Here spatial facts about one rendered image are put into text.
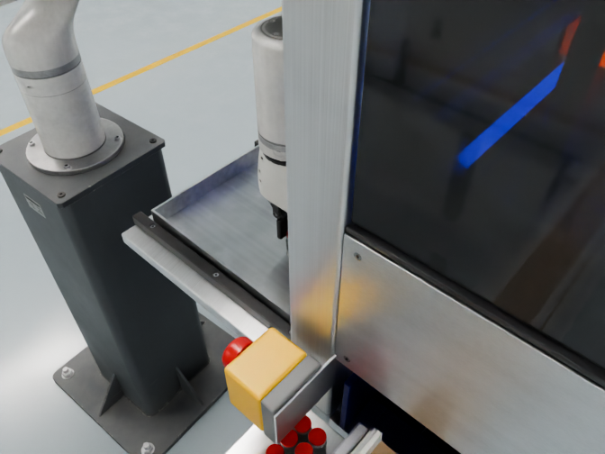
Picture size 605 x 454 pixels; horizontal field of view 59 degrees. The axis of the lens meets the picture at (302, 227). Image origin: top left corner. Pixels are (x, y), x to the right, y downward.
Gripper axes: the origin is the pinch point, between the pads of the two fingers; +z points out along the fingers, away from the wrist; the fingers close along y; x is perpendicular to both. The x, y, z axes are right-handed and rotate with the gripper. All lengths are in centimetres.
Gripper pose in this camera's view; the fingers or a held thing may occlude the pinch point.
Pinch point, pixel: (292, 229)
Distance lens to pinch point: 81.6
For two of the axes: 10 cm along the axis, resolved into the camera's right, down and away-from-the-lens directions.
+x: -6.7, 5.2, -5.3
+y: -7.4, -4.7, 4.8
